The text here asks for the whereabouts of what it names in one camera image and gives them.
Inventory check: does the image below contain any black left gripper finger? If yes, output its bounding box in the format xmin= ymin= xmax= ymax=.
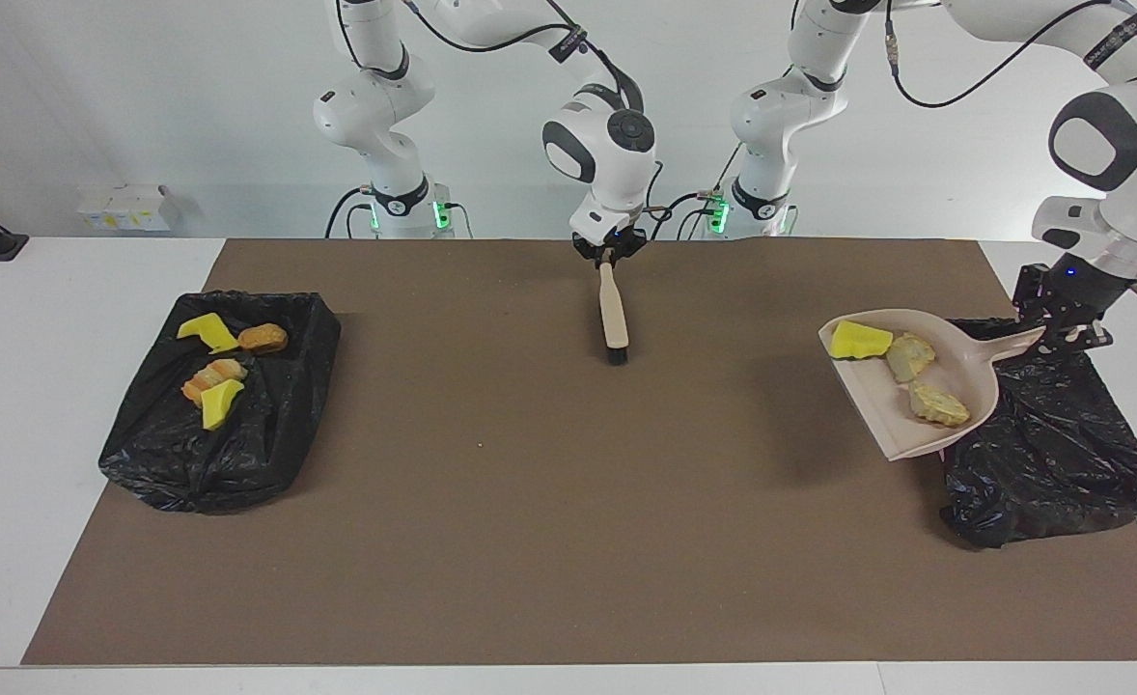
xmin=1051 ymin=323 xmax=1115 ymax=351

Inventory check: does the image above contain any beige hand brush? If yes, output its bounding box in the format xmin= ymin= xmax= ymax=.
xmin=596 ymin=259 xmax=631 ymax=367

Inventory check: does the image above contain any pale flaky pastry piece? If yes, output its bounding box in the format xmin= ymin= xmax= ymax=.
xmin=907 ymin=380 xmax=972 ymax=429

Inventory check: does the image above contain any small curled croissant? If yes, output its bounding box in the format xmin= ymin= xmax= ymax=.
xmin=884 ymin=332 xmax=938 ymax=384

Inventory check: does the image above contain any plain yellow sponge piece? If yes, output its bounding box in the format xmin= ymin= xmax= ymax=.
xmin=829 ymin=320 xmax=895 ymax=362

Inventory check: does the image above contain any beige plastic dustpan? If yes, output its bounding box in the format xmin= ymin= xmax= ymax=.
xmin=818 ymin=308 xmax=1048 ymax=463

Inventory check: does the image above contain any brown oval bread roll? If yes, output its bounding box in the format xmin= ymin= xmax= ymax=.
xmin=238 ymin=323 xmax=290 ymax=355

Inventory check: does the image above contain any notched yellow sponge piece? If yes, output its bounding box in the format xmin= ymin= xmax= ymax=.
xmin=177 ymin=313 xmax=240 ymax=355

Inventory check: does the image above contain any striped orange croissant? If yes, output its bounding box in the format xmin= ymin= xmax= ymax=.
xmin=181 ymin=358 xmax=249 ymax=406

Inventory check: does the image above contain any yellow green sponge wedge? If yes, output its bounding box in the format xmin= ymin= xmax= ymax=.
xmin=201 ymin=378 xmax=246 ymax=431

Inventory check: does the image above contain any black bag lined bin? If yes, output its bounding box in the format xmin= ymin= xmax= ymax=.
xmin=937 ymin=316 xmax=1137 ymax=549
xmin=97 ymin=291 xmax=344 ymax=514

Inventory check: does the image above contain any brown table mat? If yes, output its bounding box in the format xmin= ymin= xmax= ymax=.
xmin=21 ymin=238 xmax=1137 ymax=667

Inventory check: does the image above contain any black base cable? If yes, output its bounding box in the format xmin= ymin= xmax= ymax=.
xmin=325 ymin=186 xmax=473 ymax=240
xmin=648 ymin=145 xmax=748 ymax=240

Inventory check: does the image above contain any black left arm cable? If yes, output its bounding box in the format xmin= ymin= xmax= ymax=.
xmin=790 ymin=0 xmax=1137 ymax=109

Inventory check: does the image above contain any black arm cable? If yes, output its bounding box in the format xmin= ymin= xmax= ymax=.
xmin=790 ymin=0 xmax=1137 ymax=109
xmin=335 ymin=0 xmax=666 ymax=209

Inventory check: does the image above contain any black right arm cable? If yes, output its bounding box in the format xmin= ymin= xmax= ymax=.
xmin=335 ymin=0 xmax=666 ymax=209

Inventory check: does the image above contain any white wall socket box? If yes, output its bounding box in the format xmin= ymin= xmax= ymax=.
xmin=79 ymin=185 xmax=174 ymax=233

